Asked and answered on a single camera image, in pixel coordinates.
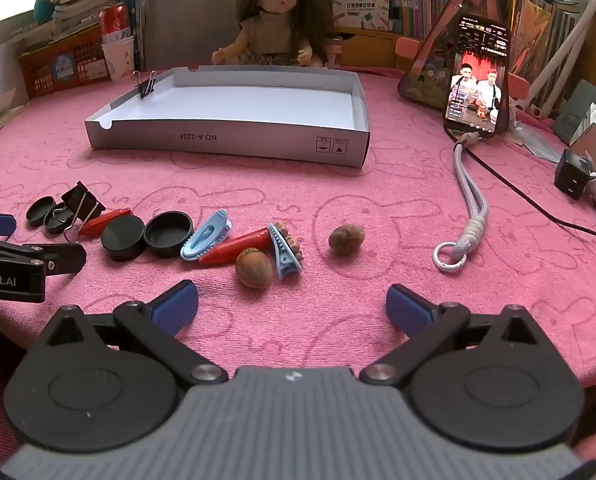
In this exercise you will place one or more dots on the yellow cardboard organizer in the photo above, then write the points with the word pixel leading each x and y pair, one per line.
pixel 378 47

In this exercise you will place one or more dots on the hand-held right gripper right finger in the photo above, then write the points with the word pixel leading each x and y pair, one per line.
pixel 407 306

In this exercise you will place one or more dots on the large black binder clip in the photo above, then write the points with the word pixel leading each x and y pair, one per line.
pixel 80 200

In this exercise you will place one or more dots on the stack of lying books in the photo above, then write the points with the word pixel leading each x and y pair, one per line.
pixel 85 0

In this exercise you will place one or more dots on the white pipe stand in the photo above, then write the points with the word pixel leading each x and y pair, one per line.
pixel 568 45

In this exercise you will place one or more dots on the thick black round cap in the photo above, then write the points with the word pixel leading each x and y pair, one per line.
pixel 122 237
pixel 168 235

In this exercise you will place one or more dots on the grey plastic storage box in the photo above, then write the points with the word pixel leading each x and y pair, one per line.
pixel 188 30

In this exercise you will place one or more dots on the blue hair clip with bears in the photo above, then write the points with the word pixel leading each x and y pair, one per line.
pixel 285 255

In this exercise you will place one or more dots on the red crayon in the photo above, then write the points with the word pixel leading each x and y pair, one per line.
pixel 103 222
pixel 233 249

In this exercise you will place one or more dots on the white paper cup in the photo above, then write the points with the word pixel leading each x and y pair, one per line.
pixel 120 60

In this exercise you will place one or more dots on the black smartphone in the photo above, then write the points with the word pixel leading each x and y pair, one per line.
pixel 478 80

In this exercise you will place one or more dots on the small black round cap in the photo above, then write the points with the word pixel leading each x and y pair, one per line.
pixel 58 224
pixel 40 210

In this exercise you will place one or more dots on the pink embossed towel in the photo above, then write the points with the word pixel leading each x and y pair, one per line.
pixel 378 200

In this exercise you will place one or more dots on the clear plastic sleeve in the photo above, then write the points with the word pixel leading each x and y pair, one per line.
pixel 538 145

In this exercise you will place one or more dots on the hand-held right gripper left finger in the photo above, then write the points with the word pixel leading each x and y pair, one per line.
pixel 174 306

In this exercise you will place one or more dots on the teal notebook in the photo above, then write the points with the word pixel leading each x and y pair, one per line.
pixel 578 102

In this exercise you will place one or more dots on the pink triangular printed case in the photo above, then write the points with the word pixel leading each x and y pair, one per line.
pixel 430 65

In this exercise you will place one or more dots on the white cardboard box tray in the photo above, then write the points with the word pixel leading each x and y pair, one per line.
pixel 228 105

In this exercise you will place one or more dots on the brown-haired doll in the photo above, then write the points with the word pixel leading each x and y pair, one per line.
pixel 273 25

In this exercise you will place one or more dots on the red soda can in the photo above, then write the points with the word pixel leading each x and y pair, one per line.
pixel 114 22

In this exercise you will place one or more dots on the brown walnut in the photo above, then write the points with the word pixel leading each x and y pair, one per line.
pixel 254 268
pixel 347 240

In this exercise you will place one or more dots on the small black binder clip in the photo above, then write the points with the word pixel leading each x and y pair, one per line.
pixel 145 87

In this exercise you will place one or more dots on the plain light blue hair clip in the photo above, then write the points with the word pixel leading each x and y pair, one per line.
pixel 205 237

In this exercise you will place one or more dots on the orange plastic basket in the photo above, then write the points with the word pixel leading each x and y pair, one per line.
pixel 63 65

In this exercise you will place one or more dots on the colourful printed stationery box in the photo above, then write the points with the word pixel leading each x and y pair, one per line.
pixel 360 7

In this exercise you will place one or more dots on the black charger cube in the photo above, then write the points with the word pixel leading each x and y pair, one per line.
pixel 572 175

